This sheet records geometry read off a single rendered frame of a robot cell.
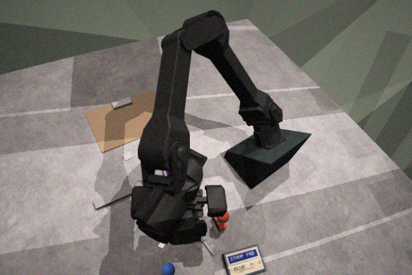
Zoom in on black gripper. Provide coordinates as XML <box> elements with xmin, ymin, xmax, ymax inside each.
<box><xmin>131</xmin><ymin>185</ymin><xmax>228</xmax><ymax>220</ymax></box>

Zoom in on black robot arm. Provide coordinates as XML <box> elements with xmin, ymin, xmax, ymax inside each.
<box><xmin>134</xmin><ymin>10</ymin><xmax>286</xmax><ymax>245</ymax></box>

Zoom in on red rubber stamp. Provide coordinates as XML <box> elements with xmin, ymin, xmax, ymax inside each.
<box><xmin>212</xmin><ymin>213</ymin><xmax>229</xmax><ymax>232</ymax></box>

